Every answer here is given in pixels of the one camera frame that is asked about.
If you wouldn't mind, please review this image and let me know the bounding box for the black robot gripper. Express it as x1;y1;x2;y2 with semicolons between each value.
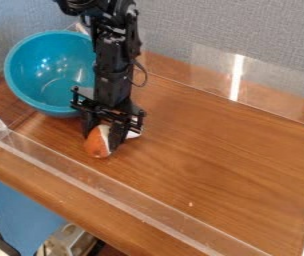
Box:
71;68;146;151

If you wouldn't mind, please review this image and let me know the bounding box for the brown and white toy mushroom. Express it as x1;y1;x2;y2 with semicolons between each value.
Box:
83;123;143;160

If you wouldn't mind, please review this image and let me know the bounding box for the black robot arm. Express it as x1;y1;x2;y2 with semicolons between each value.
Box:
53;0;146;150

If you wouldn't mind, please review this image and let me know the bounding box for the blue bowl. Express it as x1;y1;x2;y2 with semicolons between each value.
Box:
4;30;96;118

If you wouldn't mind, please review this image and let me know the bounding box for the clear acrylic barrier front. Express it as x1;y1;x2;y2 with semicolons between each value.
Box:
0;119;271;256

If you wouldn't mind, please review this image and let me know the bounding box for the clear acrylic barrier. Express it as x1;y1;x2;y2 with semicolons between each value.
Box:
0;119;271;256
140;30;304;124

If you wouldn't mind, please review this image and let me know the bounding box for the white device under table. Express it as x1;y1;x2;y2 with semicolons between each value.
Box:
36;223;97;256

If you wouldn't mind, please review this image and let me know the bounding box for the clear acrylic barrier back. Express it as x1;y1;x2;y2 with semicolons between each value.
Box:
140;30;304;124

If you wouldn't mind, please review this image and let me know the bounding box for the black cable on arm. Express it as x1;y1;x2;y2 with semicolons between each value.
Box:
127;58;150;88

